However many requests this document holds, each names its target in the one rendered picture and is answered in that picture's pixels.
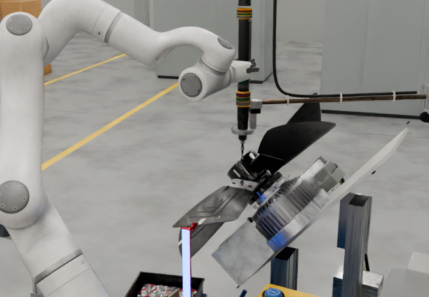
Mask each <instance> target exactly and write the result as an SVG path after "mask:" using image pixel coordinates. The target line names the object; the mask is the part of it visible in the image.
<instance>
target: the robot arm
mask: <svg viewBox="0 0 429 297"><path fill-rule="evenodd" d="M79 31H85V32H87V33H89V34H90V35H92V36H94V37H95V38H97V39H99V40H101V41H103V42H104V43H106V44H108V45H110V46H111V47H114V48H115V49H117V50H119V51H120V52H122V53H124V54H126V55H127V56H130V57H131V58H133V59H135V60H137V61H138V62H140V63H142V64H144V65H146V66H156V65H158V64H159V63H160V62H161V61H162V60H163V59H164V57H165V56H166V55H167V54H168V53H169V52H170V51H172V50H173V49H174V48H176V47H180V46H183V45H189V46H193V47H196V48H198V49H200V50H201V51H203V53H202V55H201V57H200V59H199V60H198V61H197V62H196V63H195V65H193V66H192V67H189V68H187V69H185V70H183V71H182V72H181V74H180V76H179V79H178V86H179V90H180V92H181V94H182V95H183V96H184V97H185V98H186V99H188V100H191V101H199V100H201V99H203V98H206V97H208V96H210V95H213V94H215V93H217V92H219V91H221V90H223V89H226V88H228V87H229V86H230V85H231V84H232V83H237V82H242V81H244V80H248V79H250V78H251V77H252V75H251V74H250V73H252V72H259V67H258V66H256V63H255V59H251V60H248V61H238V58H236V59H234V58H235V55H236V50H235V48H234V47H233V46H232V45H231V44H230V43H229V42H227V41H226V40H224V39H223V38H220V37H219V36H217V35H215V34H213V33H212V32H210V31H207V30H205V29H202V28H200V27H180V28H177V29H173V30H171V31H167V32H164V33H159V32H156V31H154V30H152V29H151V28H149V27H147V26H145V25H144V24H142V23H141V22H139V21H138V20H135V19H134V18H132V17H131V16H129V15H127V14H125V13H124V12H122V11H120V10H118V9H117V8H115V7H113V6H111V5H110V4H108V3H106V2H105V1H103V0H51V2H49V3H48V4H47V5H46V7H44V9H43V11H42V12H41V13H40V16H39V17H38V18H36V17H34V16H32V15H31V14H28V13H25V12H15V13H11V14H9V15H7V16H5V18H4V19H3V20H2V21H1V23H0V224H1V225H3V226H4V227H5V228H6V230H7V231H8V233H9V235H10V236H11V238H12V240H13V242H14V244H15V246H16V248H17V250H18V252H19V254H20V256H21V259H22V261H23V263H24V265H25V266H26V268H27V270H28V272H29V273H30V275H31V276H32V278H33V280H34V281H35V282H36V285H37V286H38V288H39V289H40V291H41V293H42V294H43V296H44V297H111V296H110V294H109V293H108V291H107V290H106V288H105V287H104V285H103V284H102V282H101V280H100V279H99V277H98V276H97V274H96V272H95V271H94V269H93V268H92V266H91V265H90V263H89V261H88V260H87V258H86V257H85V255H84V253H83V252H82V251H81V249H80V247H79V246H78V244H77V242H76V241H75V239H74V238H73V236H72V234H71V233H70V231H69V230H68V228H67V226H66V225H65V223H64V222H63V219H62V218H61V217H60V215H59V213H58V212H57V210H56V209H55V207H54V205H53V204H52V202H51V200H50V199H49V197H48V195H47V194H46V193H45V191H44V190H43V185H42V178H41V154H42V145H43V125H44V105H45V93H44V75H43V67H45V66H47V65H48V64H49V63H50V62H52V61H53V60H54V59H55V58H56V57H57V56H58V55H59V53H60V52H61V51H62V50H63V49H64V47H65V46H66V44H67V43H68V42H69V41H70V40H71V39H72V38H73V36H74V35H75V34H77V33H78V32H79Z"/></svg>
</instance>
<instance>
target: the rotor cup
mask: <svg viewBox="0 0 429 297"><path fill-rule="evenodd" d="M249 155H251V156H252V157H254V158H255V157H256V156H257V155H258V154H256V152H254V150H251V151H249V152H247V154H245V155H244V156H243V159H239V160H238V161H237V162H236V163H235V164H234V165H233V166H232V167H231V168H230V170H229V171H228V172H227V176H228V177H229V178H230V179H231V180H232V179H242V180H247V181H252V182H256V183H258V186H259V187H258V189H256V191H254V192H253V194H252V196H251V197H250V200H249V201H248V204H249V205H250V206H251V205H252V204H253V203H255V201H256V200H257V199H258V198H259V197H260V196H261V195H262V194H263V193H264V192H265V191H267V190H268V189H269V188H270V187H271V186H272V185H273V184H274V183H275V182H276V181H278V180H279V179H280V178H281V177H282V176H283V175H282V174H281V173H280V171H279V172H277V173H276V174H274V175H270V173H268V170H265V169H261V168H258V167H254V166H251V165H250V164H251V163H252V160H253V159H252V158H251V157H250V156H249ZM234 169H235V170H236V171H237V173H238V174H239V175H240V177H239V176H238V175H237V174H236V173H235V172H234V171H233V170H234Z"/></svg>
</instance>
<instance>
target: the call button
mask: <svg viewBox="0 0 429 297"><path fill-rule="evenodd" d="M265 296H266V297H282V292H281V290H279V289H277V288H272V287H270V288H269V289H267V290H266V292H265Z"/></svg>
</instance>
